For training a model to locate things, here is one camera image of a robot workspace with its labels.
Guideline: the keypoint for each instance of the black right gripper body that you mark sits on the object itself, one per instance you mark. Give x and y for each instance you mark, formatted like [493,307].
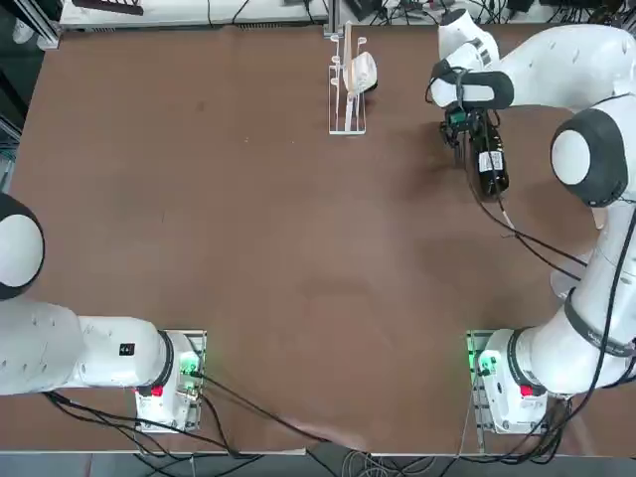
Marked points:
[474,124]

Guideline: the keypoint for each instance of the white QR code label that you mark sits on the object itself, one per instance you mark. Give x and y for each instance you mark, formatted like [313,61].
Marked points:
[490,162]

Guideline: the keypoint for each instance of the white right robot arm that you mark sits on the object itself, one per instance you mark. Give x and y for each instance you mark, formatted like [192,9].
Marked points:
[561,64]

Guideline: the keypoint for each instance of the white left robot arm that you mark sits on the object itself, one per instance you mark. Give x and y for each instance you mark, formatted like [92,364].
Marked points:
[49,348]

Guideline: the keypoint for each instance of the wooden dispenser base block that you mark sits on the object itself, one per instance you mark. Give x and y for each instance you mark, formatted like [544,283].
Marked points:
[601,218]

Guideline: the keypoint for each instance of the white cup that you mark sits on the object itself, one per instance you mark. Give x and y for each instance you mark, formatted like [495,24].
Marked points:
[363,69]

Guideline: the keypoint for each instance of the aluminium frame post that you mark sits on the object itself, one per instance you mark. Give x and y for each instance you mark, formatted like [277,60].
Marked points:
[333,17]

